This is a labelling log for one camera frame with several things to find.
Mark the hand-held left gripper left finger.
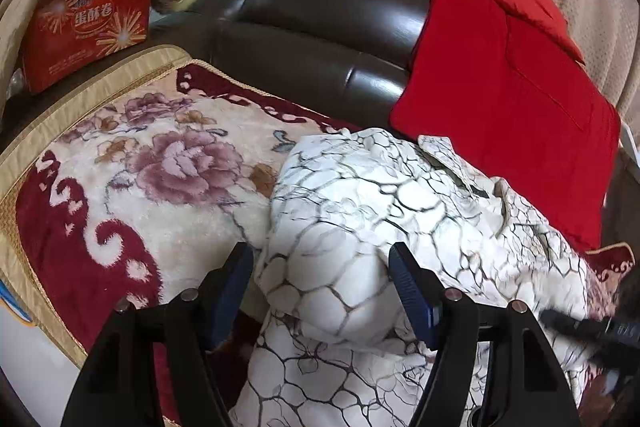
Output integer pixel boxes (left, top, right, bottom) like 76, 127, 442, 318
60, 242, 256, 427

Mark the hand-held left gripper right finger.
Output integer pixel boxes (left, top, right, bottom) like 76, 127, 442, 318
387, 242, 584, 427

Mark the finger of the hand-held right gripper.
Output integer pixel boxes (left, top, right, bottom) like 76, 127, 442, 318
541, 308, 613, 349

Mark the white crackle-patterned garment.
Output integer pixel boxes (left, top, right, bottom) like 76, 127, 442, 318
235, 127, 608, 427

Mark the floral plush blanket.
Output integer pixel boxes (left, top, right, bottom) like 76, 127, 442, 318
0, 43, 638, 427

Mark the red padded quilt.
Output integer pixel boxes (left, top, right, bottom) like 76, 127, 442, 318
390, 0, 623, 253

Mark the white blue-striped box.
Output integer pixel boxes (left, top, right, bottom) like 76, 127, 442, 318
0, 277, 86, 408

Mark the brown leather sofa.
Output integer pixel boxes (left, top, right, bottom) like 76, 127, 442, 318
0, 0, 640, 253

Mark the red cardboard box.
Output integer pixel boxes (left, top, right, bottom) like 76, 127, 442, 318
22, 0, 153, 95

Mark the white metal frame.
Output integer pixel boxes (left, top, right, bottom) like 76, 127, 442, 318
619, 122, 640, 168

